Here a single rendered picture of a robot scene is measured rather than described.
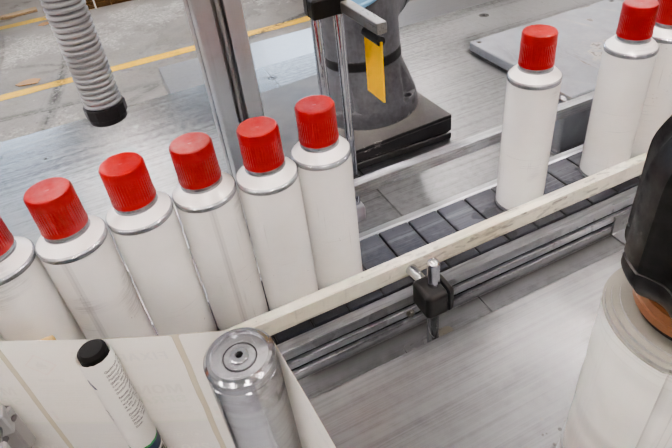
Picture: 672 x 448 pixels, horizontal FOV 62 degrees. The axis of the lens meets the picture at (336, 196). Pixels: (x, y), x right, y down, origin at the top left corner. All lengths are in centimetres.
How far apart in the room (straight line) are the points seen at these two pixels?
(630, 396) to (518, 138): 33
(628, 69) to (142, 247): 50
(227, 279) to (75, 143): 61
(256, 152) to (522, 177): 31
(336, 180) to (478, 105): 53
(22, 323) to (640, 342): 41
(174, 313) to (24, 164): 60
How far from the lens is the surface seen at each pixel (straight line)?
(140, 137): 102
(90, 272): 46
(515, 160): 62
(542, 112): 59
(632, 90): 67
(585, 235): 71
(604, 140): 70
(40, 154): 107
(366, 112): 83
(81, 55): 50
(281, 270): 51
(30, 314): 48
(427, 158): 60
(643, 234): 28
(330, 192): 48
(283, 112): 94
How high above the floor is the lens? 130
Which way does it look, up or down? 38 degrees down
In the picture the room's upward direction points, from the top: 7 degrees counter-clockwise
